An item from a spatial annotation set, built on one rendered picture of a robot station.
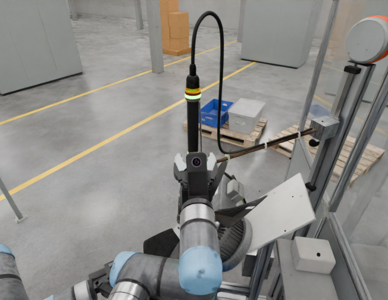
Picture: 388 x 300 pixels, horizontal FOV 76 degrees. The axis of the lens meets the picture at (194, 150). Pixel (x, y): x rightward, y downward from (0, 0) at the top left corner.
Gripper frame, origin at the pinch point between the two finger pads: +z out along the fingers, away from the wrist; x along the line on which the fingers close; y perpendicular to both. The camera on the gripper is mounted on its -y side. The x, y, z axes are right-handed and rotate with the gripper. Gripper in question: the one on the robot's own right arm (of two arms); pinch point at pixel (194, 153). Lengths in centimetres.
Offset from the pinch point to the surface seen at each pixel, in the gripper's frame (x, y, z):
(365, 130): 76, 14, 35
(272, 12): 231, 30, 696
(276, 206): 36, 41, 17
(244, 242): 21, 51, 7
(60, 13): -293, 24, 602
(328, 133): 57, 12, 31
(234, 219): 12.9, 24.3, -3.5
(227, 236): 14, 50, 9
